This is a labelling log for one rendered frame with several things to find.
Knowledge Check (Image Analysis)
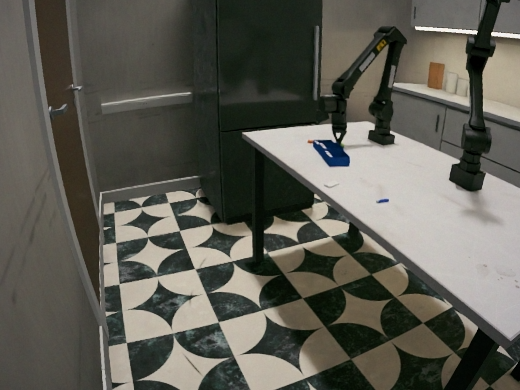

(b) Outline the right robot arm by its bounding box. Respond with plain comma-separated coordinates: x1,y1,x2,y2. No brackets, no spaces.
316,26,407,140

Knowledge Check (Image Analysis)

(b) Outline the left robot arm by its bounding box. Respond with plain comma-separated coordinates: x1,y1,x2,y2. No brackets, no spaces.
451,1,501,179

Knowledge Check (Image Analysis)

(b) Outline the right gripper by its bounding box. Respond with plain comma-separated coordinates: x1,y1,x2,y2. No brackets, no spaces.
332,112,347,144

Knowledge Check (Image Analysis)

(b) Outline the blue rack of labelled bins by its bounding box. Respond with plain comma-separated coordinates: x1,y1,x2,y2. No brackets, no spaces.
313,140,350,167

